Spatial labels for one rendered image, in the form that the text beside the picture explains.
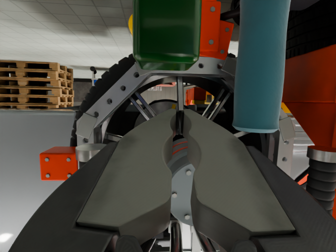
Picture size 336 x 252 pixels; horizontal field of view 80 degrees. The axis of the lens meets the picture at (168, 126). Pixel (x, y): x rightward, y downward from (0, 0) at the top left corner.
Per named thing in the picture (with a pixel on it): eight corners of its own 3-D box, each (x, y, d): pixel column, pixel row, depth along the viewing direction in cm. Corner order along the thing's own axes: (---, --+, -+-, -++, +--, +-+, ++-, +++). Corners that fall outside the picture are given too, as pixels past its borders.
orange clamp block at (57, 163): (87, 146, 56) (54, 145, 55) (76, 153, 48) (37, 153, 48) (88, 170, 57) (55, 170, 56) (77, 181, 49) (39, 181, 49)
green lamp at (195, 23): (137, 14, 15) (137, 70, 15) (131, -17, 11) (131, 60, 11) (191, 17, 15) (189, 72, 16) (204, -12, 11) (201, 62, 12)
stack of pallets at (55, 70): (11, 67, 483) (15, 109, 496) (-22, 59, 385) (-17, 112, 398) (74, 69, 500) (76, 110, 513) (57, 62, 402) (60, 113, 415)
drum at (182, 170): (160, 135, 56) (159, 183, 58) (162, 156, 35) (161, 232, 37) (210, 135, 57) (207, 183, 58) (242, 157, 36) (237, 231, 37)
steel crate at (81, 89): (81, 80, 826) (81, 101, 837) (70, 77, 706) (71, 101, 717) (106, 81, 836) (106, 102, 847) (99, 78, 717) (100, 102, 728)
